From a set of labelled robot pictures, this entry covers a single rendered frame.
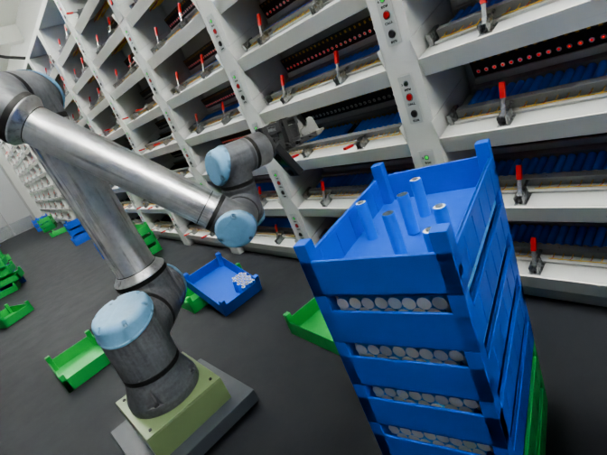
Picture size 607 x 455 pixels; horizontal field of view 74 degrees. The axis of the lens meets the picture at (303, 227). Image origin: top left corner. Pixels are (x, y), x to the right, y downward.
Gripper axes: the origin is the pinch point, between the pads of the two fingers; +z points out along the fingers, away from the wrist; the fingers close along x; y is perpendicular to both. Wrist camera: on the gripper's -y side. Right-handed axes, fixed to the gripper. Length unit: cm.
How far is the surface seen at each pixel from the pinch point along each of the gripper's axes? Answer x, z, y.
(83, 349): 115, -76, -62
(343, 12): -16.7, 6.3, 27.4
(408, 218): -57, -39, -9
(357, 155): -5.2, 8.3, -10.8
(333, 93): -4.4, 7.1, 9.0
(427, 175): -51, -25, -8
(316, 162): 14.7, 8.7, -11.4
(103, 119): 246, 16, 43
